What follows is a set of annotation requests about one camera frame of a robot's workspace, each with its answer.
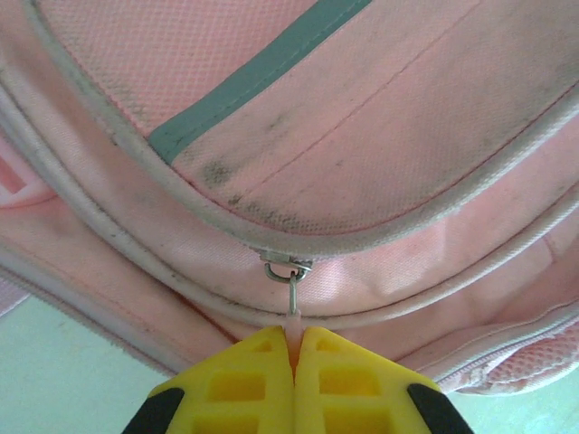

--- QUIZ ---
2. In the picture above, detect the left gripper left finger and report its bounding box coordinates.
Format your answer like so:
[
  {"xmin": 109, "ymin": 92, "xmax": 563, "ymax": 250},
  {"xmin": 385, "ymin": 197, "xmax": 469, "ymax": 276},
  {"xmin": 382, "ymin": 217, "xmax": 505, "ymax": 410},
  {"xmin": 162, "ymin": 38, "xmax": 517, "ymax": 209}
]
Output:
[{"xmin": 120, "ymin": 325, "xmax": 296, "ymax": 434}]

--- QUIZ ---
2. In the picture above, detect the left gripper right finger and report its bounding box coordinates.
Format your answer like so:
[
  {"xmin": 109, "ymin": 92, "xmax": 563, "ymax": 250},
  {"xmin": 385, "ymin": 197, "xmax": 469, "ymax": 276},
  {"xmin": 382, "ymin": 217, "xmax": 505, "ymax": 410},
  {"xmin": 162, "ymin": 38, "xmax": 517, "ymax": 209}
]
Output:
[{"xmin": 292, "ymin": 326, "xmax": 475, "ymax": 434}]

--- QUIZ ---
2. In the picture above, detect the pink backpack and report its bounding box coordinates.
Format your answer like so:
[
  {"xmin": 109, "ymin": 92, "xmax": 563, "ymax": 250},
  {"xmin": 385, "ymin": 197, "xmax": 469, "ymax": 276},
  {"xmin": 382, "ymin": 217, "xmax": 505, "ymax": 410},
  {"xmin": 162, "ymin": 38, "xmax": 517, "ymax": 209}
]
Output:
[{"xmin": 0, "ymin": 0, "xmax": 579, "ymax": 395}]

